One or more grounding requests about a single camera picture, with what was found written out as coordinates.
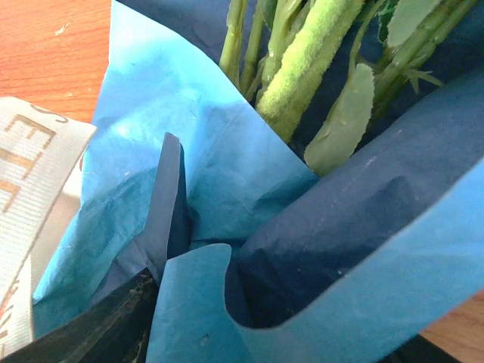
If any cream printed ribbon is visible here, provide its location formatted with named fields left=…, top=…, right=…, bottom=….
left=1, top=97, right=96, bottom=357

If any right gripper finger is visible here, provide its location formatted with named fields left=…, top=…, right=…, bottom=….
left=1, top=269, right=158, bottom=363

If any pink yellow flower bouquet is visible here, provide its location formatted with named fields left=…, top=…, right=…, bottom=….
left=219, top=0, right=476, bottom=176

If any blue paper bouquet wrapper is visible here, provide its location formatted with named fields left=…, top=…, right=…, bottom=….
left=33, top=1, right=483, bottom=362

